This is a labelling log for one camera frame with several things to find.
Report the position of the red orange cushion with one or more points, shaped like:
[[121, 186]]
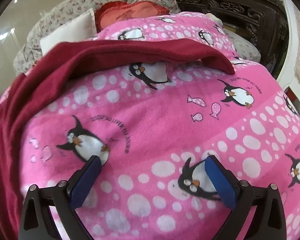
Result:
[[130, 11]]

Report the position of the dark red garment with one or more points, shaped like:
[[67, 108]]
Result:
[[42, 80]]

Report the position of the dark carved wooden headboard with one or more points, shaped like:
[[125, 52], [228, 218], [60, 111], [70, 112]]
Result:
[[240, 12]]

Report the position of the pink penguin printed blanket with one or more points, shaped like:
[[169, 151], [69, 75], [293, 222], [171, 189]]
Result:
[[165, 125]]

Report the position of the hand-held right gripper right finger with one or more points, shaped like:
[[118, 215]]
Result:
[[222, 180]]

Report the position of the white pillow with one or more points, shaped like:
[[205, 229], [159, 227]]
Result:
[[70, 31]]

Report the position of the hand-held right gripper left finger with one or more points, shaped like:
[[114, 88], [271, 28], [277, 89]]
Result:
[[83, 182]]

